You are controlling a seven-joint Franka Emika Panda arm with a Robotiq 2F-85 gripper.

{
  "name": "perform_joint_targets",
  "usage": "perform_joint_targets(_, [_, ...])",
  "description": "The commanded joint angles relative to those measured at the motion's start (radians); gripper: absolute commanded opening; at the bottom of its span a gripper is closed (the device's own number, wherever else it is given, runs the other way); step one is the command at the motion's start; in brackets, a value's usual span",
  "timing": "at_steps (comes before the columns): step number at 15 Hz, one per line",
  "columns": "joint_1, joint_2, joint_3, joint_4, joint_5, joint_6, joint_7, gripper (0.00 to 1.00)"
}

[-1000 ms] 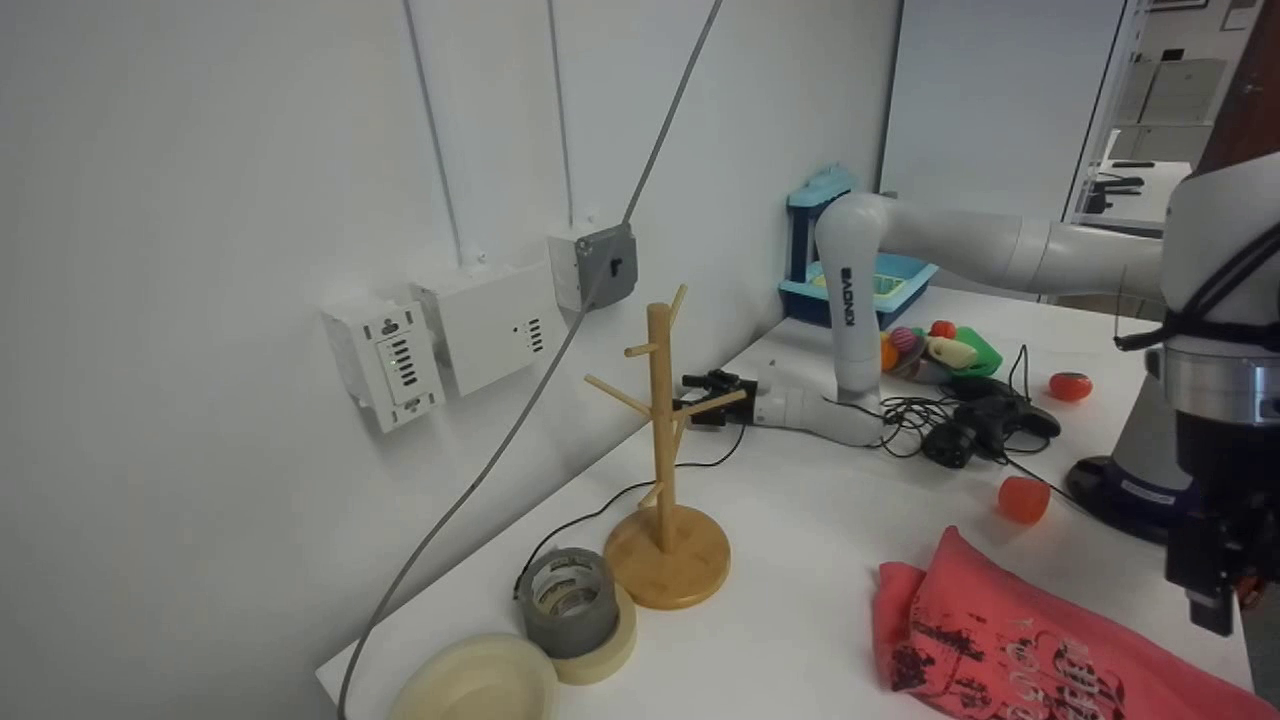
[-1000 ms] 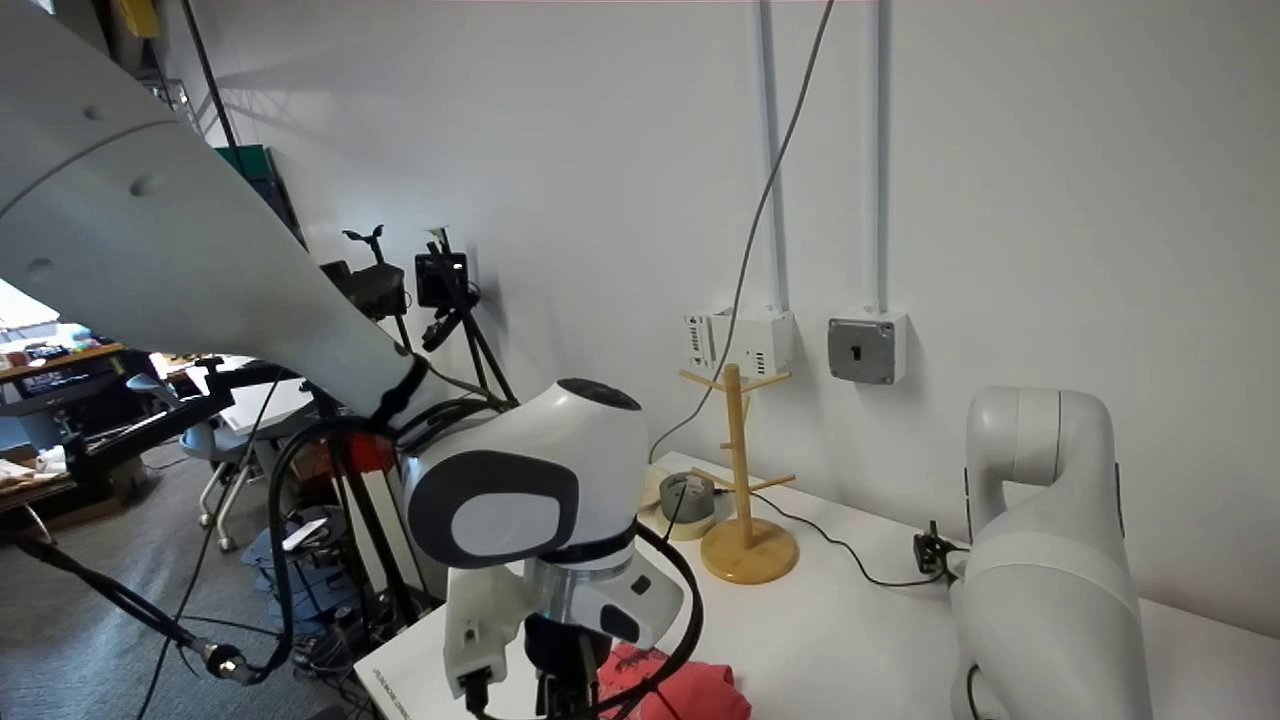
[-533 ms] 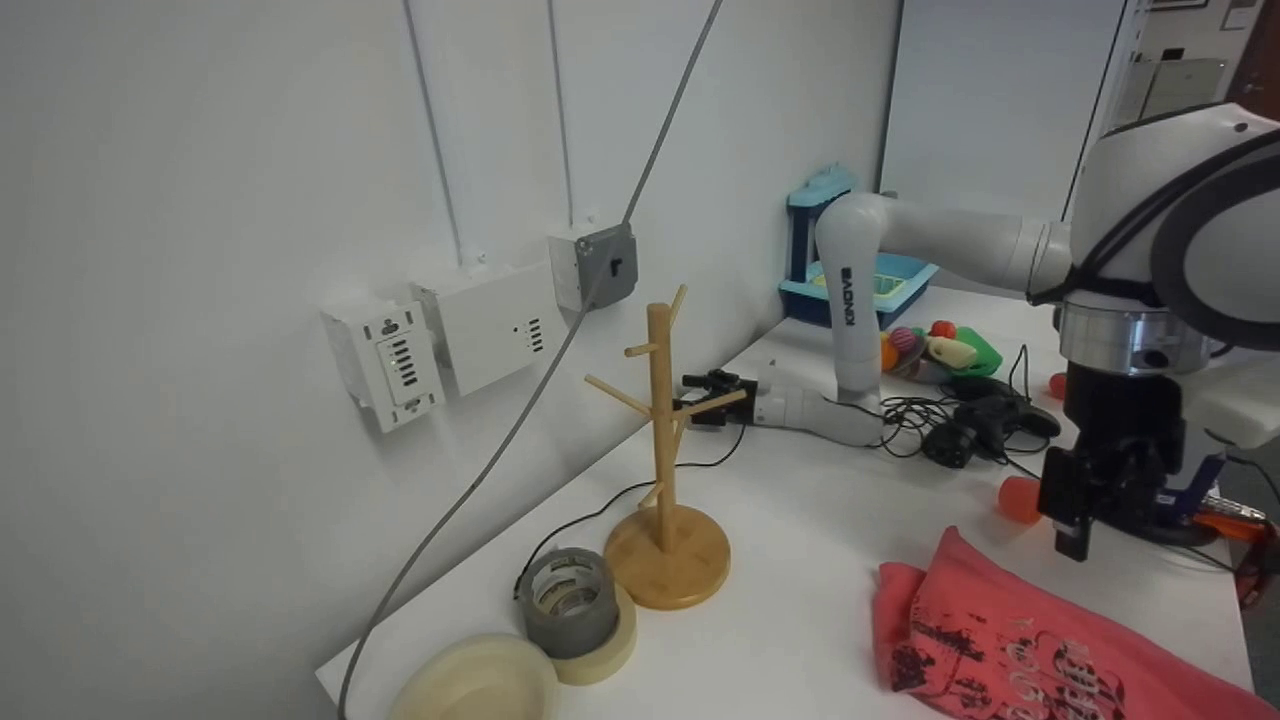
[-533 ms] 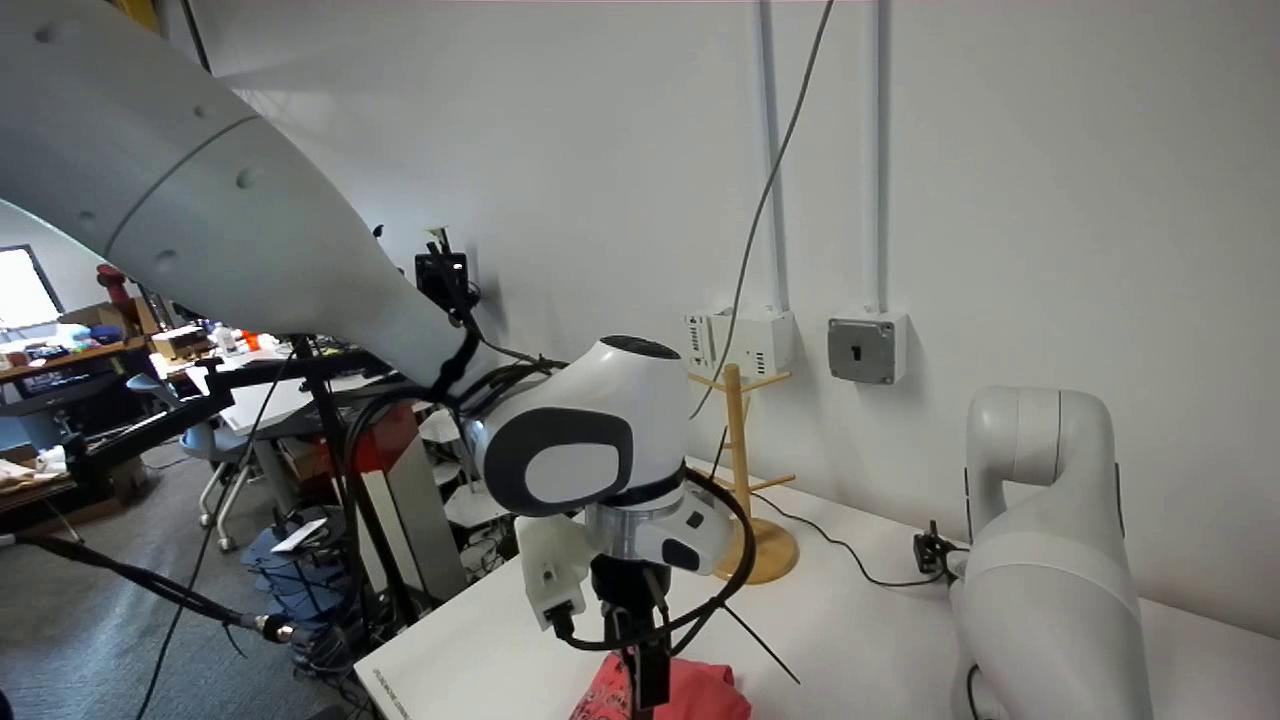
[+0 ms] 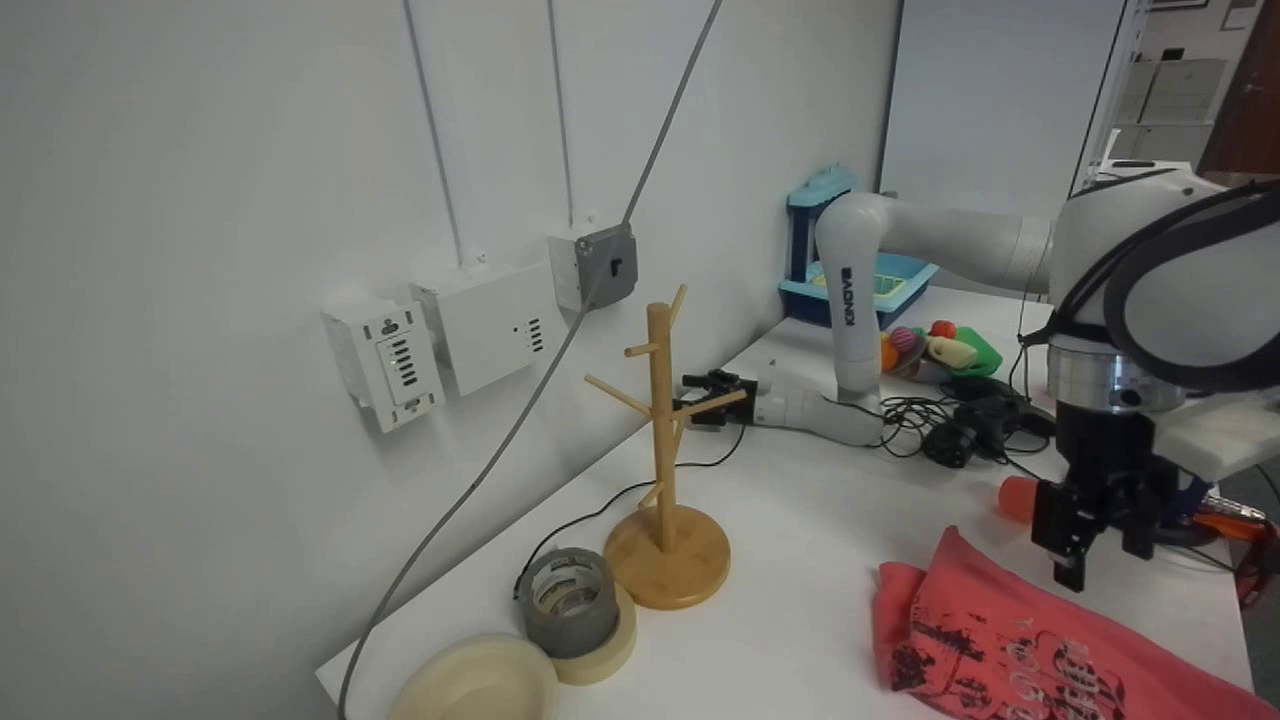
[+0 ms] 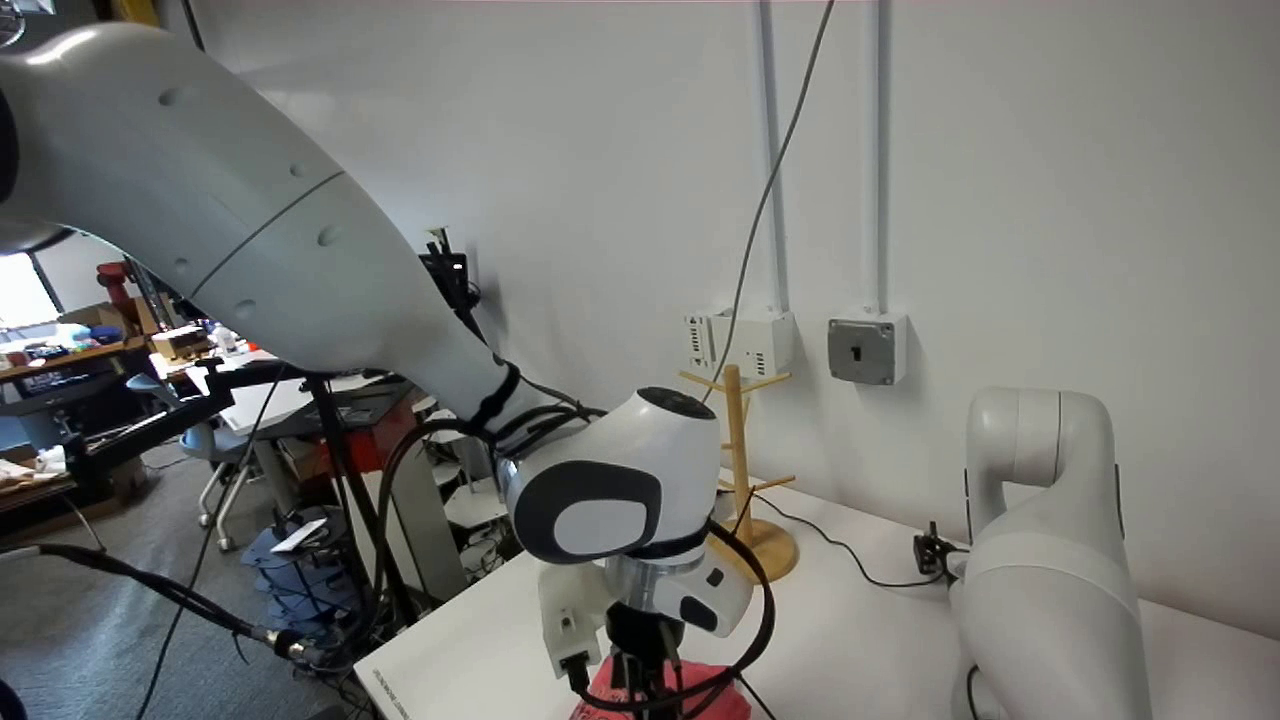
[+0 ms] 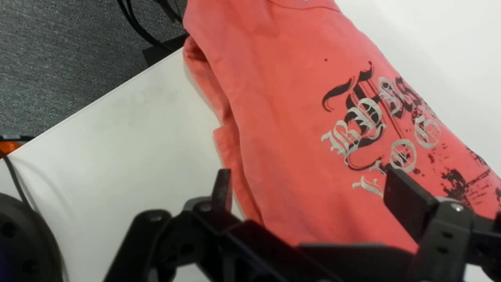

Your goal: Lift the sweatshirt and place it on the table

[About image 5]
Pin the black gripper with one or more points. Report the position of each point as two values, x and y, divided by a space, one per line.
1109 462

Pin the pink printed sweatshirt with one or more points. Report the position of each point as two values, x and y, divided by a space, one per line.
1015 655

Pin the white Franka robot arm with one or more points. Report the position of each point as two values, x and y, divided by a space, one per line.
854 253

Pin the orange cup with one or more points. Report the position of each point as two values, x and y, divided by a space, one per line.
1016 497

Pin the orange clamp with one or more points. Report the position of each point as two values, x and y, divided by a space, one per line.
1226 522

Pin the black handheld controller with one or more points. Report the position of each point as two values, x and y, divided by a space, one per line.
995 405

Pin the black power adapter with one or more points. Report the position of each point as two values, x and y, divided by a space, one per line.
947 444

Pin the green toy vegetable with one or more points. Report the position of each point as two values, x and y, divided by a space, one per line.
977 355

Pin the orange toy fruit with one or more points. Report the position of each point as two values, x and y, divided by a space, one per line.
907 355

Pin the wooden mug tree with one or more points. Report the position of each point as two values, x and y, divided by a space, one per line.
665 565

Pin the white board panel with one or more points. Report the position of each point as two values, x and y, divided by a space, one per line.
1002 95

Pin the brown door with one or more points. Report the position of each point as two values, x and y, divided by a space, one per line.
1244 95

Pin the cream tape roll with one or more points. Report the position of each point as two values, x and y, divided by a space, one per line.
611 664

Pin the grey junction box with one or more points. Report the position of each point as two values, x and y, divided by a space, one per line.
593 267

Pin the cream bowl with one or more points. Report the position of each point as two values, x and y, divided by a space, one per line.
483 687

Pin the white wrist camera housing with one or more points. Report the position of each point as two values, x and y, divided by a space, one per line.
1232 442

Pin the paper wall notice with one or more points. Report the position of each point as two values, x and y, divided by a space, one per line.
1173 107

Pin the white wall box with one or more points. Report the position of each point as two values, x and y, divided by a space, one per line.
483 326

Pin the white wall conduit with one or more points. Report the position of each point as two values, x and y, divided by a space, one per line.
563 113
429 133

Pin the white printed wall outlet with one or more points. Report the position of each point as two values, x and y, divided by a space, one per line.
401 364

